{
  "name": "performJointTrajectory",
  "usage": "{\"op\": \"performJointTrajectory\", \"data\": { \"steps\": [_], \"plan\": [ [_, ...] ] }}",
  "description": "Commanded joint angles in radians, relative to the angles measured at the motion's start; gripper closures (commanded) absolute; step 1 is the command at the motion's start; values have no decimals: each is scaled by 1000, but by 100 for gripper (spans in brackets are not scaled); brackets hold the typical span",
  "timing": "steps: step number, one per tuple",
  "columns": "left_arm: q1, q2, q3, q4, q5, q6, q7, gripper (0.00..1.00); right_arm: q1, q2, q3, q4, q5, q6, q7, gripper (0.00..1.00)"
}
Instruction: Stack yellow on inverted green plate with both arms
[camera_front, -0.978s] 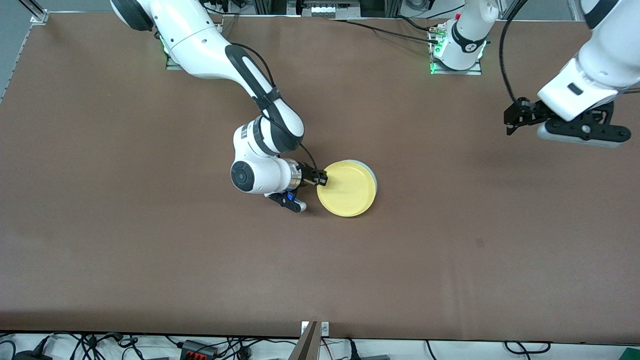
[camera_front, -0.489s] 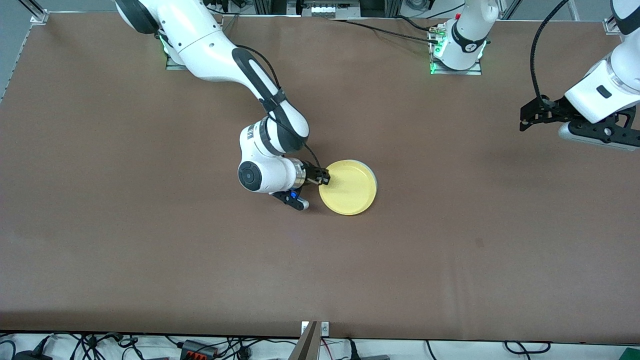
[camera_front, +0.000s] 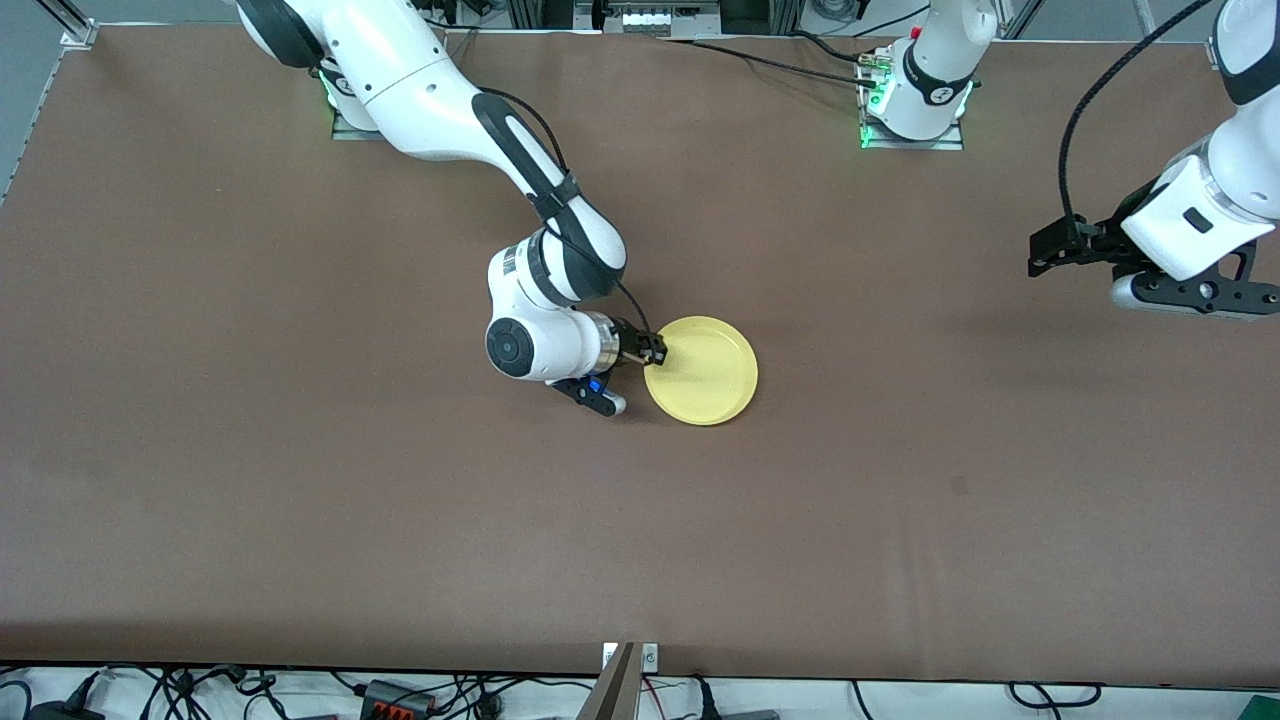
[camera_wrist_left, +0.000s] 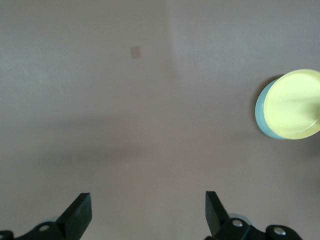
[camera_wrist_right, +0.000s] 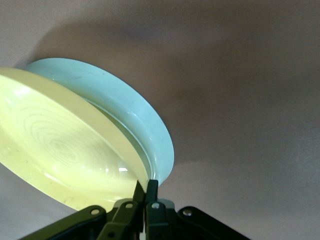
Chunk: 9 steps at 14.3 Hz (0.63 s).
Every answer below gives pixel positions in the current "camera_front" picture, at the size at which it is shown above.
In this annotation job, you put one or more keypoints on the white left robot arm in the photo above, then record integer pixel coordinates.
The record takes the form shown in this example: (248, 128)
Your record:
(935, 60)

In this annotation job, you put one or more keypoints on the green board corner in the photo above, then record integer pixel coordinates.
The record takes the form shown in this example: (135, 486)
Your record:
(1264, 710)

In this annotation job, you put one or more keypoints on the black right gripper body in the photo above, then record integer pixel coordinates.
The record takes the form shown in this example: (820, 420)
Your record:
(631, 343)

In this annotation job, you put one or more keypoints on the aluminium table corner bracket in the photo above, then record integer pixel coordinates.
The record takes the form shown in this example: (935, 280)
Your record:
(80, 35)

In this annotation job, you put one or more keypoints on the yellow plate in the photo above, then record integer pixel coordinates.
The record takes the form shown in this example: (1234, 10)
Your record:
(705, 375)

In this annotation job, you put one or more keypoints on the grey camera support beam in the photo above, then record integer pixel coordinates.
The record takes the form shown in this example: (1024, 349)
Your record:
(612, 690)

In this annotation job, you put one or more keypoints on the small white bracket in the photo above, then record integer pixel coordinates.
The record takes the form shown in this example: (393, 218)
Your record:
(609, 655)
(650, 656)

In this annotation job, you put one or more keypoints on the black orange power strip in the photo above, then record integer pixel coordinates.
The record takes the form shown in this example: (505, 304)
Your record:
(398, 697)

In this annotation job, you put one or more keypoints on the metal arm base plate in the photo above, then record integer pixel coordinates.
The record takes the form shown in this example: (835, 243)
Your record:
(915, 145)
(352, 133)

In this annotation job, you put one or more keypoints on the grey metal frame device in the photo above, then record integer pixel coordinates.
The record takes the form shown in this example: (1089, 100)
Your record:
(648, 18)

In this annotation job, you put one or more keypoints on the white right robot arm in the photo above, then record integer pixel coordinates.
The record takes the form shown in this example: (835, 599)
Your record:
(420, 80)

